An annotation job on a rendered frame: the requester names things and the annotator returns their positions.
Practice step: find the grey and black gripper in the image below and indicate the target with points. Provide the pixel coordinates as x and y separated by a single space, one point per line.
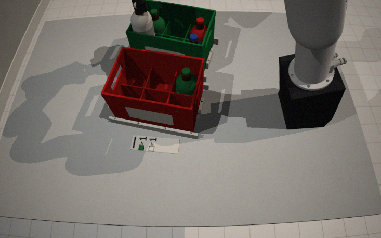
141 6

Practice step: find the red plastic crate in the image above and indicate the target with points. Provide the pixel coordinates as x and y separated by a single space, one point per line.
142 73

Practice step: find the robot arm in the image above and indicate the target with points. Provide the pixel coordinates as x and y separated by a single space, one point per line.
316 26

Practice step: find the white paper pick list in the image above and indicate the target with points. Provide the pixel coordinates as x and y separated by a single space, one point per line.
155 144

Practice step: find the green plastic crate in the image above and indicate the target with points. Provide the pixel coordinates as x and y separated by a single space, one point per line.
179 21

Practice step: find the white bottle with grey label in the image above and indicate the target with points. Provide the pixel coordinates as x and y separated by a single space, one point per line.
142 23

